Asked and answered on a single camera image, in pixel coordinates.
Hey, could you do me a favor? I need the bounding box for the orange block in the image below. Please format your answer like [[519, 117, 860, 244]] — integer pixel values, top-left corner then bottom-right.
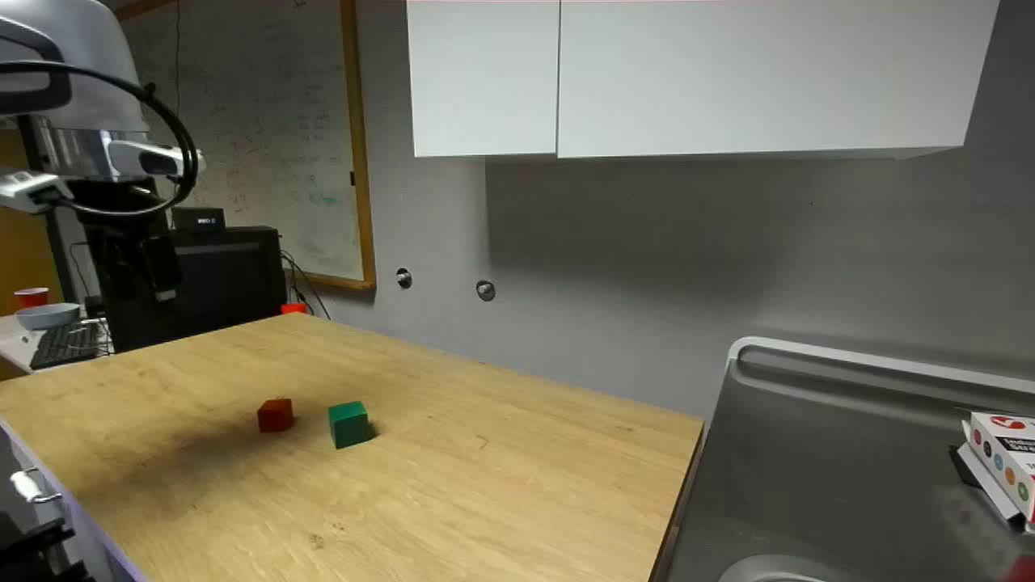
[[254, 393, 298, 438]]

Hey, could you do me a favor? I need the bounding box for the colourful printed cardboard box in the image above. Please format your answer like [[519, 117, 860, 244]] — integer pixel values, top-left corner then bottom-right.
[[951, 408, 1035, 535]]

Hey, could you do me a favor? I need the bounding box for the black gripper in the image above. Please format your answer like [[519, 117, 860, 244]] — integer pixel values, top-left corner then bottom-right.
[[64, 177, 182, 306]]

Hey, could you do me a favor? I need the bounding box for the black computer monitor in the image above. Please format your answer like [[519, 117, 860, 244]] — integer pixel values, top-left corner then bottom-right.
[[92, 207, 289, 351]]

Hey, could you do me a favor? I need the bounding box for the red cup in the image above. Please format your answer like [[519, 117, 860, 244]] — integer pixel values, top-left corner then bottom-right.
[[11, 283, 53, 315]]

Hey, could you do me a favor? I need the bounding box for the wooden framed whiteboard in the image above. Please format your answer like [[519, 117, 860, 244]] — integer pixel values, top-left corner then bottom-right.
[[108, 0, 379, 298]]

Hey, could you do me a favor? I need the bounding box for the green block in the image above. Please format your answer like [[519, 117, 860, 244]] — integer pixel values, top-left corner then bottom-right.
[[325, 397, 381, 453]]

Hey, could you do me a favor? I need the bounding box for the black keyboard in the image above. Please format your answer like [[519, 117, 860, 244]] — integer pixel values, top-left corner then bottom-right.
[[29, 320, 108, 373]]

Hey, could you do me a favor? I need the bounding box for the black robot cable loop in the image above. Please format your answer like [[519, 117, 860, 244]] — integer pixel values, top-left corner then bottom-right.
[[0, 59, 203, 223]]

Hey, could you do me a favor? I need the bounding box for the white wall cabinet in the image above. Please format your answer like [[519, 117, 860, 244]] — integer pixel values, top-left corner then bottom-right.
[[403, 0, 1001, 161]]

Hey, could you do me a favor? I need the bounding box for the stainless steel sink counter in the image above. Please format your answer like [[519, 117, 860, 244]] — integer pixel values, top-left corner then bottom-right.
[[649, 332, 1035, 582]]

